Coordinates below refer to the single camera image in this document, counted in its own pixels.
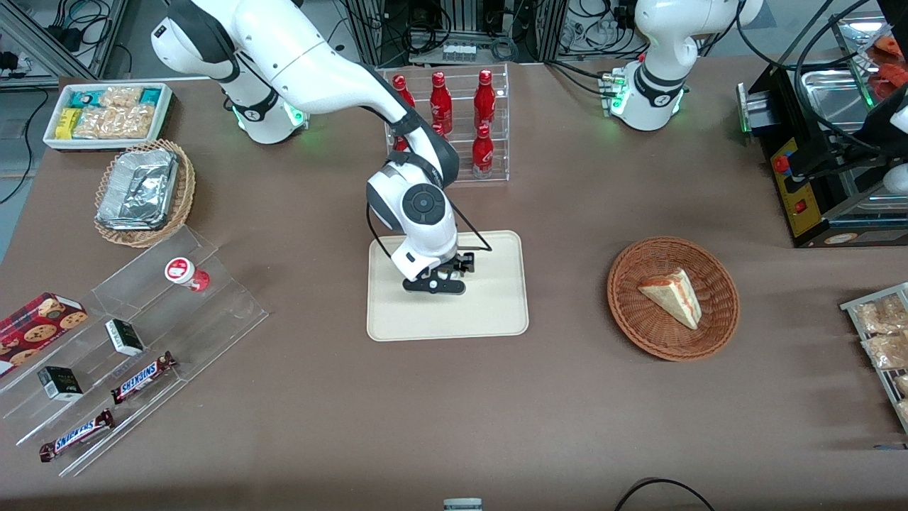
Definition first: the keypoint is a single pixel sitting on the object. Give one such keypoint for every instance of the clear acrylic bottle rack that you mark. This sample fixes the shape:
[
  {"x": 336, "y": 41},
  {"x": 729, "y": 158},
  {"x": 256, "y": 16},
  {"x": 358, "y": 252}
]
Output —
[{"x": 496, "y": 152}]

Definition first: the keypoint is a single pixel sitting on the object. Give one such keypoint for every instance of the red cookie box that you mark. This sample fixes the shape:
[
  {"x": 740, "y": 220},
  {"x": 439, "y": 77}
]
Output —
[{"x": 35, "y": 330}]

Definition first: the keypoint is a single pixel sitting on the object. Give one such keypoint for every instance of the wrapped triangle sandwich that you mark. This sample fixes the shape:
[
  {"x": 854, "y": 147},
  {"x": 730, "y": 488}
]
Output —
[{"x": 674, "y": 294}]

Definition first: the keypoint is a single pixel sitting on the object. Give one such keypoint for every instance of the stacked foil containers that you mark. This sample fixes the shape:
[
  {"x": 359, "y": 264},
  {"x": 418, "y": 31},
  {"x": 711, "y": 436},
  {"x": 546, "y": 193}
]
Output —
[{"x": 138, "y": 188}]

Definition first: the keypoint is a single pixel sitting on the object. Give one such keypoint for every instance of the red lid yogurt cup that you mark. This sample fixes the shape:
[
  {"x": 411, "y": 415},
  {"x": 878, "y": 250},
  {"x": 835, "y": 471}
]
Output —
[{"x": 184, "y": 272}]

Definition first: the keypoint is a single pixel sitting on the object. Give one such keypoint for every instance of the stainless steel tray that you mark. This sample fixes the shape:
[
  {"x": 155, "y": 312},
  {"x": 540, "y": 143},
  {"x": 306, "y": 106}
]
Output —
[{"x": 830, "y": 96}]

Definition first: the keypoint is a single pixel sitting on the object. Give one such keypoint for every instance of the red cola bottle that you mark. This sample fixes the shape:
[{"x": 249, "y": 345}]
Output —
[
  {"x": 440, "y": 105},
  {"x": 437, "y": 129},
  {"x": 401, "y": 86},
  {"x": 484, "y": 101},
  {"x": 483, "y": 155},
  {"x": 399, "y": 144}
]

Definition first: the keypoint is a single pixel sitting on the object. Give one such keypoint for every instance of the clear bag of crackers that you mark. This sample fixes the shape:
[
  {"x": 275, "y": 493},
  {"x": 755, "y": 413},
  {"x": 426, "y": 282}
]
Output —
[
  {"x": 883, "y": 314},
  {"x": 888, "y": 350}
]

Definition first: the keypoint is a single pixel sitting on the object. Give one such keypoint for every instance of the small black box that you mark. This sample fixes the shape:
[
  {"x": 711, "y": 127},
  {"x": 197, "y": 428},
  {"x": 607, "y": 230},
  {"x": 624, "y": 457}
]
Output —
[
  {"x": 125, "y": 338},
  {"x": 59, "y": 384}
]

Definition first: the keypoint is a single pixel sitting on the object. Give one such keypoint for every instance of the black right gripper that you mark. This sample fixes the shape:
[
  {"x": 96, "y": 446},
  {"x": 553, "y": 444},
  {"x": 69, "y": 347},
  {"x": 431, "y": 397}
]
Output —
[{"x": 464, "y": 263}]

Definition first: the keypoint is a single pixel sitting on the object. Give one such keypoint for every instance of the Snickers chocolate bar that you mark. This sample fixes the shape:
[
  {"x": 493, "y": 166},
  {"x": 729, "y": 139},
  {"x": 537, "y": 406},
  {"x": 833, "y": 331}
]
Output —
[
  {"x": 76, "y": 435},
  {"x": 143, "y": 377}
]

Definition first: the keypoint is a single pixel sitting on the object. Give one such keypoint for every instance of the yellow snack pack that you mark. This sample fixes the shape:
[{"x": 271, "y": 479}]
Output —
[{"x": 67, "y": 123}]

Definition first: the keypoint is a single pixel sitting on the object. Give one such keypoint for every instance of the large clear cracker bag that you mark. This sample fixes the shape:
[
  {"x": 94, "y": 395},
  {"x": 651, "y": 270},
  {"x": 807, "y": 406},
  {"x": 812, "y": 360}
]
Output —
[{"x": 117, "y": 122}]

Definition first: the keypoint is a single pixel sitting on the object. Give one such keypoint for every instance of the grey device at edge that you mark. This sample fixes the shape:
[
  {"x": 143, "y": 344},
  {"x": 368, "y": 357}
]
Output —
[{"x": 462, "y": 504}]

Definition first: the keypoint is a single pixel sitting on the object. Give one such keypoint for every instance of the white power strip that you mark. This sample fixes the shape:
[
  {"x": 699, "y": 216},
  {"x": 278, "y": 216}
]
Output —
[{"x": 459, "y": 51}]

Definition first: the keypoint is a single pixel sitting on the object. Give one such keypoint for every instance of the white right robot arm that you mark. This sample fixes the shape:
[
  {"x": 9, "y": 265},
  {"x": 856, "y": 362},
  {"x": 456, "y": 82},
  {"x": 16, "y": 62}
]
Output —
[{"x": 312, "y": 64}]

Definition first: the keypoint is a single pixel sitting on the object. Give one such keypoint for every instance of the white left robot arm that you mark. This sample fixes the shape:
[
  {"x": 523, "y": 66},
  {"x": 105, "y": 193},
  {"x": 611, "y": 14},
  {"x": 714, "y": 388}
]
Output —
[{"x": 649, "y": 92}]

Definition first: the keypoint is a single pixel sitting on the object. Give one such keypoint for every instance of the round brown wicker basket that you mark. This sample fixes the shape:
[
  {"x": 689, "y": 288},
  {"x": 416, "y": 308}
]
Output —
[{"x": 638, "y": 319}]

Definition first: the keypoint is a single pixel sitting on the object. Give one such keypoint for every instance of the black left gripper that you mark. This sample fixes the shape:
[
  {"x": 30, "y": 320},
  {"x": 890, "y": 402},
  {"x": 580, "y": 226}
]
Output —
[{"x": 837, "y": 162}]

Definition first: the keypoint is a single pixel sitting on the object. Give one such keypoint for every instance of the small clear cracker bag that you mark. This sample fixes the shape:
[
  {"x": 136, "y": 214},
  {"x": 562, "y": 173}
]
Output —
[{"x": 120, "y": 97}]

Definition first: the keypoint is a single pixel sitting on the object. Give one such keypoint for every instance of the white plastic snack bin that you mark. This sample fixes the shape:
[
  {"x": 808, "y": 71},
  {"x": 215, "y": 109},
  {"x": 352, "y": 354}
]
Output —
[{"x": 162, "y": 117}]

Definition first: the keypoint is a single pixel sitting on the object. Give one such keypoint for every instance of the oval light wicker basket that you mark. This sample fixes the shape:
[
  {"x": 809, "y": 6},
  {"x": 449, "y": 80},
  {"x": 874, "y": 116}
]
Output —
[{"x": 181, "y": 202}]

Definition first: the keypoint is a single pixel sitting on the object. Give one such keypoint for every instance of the steel tray with red packs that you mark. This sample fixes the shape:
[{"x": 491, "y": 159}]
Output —
[{"x": 890, "y": 50}]

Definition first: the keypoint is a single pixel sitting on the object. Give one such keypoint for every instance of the beige plastic tray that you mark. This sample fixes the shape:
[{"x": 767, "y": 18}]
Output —
[{"x": 496, "y": 305}]

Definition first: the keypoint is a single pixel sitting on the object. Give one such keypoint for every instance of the teal snack pack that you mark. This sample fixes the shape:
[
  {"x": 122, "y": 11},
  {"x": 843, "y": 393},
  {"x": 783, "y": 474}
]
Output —
[
  {"x": 85, "y": 99},
  {"x": 150, "y": 96}
]

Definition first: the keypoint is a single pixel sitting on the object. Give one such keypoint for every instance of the clear acrylic stepped display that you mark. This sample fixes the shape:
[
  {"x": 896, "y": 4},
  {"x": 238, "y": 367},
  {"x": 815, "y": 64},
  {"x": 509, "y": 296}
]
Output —
[{"x": 213, "y": 312}]

